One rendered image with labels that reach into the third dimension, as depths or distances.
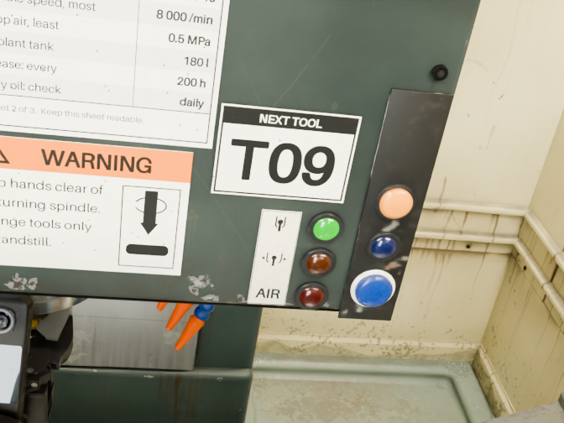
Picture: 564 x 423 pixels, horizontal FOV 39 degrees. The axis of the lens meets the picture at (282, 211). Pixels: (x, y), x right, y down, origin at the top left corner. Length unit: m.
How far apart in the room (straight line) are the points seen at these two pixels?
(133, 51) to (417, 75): 0.19
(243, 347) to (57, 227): 1.00
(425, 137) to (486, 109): 1.22
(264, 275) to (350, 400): 1.42
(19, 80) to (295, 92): 0.18
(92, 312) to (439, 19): 1.03
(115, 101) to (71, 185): 0.07
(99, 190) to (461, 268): 1.51
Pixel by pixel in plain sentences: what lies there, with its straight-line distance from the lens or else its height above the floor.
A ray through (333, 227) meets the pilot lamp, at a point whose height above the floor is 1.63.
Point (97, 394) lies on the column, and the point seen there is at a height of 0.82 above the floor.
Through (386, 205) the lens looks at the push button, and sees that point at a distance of 0.58.
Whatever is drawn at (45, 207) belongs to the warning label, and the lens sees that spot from 0.58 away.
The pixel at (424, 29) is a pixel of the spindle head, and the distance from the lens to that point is 0.54.
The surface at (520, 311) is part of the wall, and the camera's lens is 1.97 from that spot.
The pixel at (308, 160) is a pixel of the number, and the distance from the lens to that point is 0.56.
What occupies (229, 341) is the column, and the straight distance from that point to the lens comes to 1.54.
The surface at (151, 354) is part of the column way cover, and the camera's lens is 1.51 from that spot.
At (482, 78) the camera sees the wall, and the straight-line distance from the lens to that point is 1.75.
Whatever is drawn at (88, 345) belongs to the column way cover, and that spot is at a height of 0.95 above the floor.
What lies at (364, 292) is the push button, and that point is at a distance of 0.62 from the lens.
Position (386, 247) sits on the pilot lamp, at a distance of 0.61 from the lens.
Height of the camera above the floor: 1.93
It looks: 30 degrees down
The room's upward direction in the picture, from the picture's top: 10 degrees clockwise
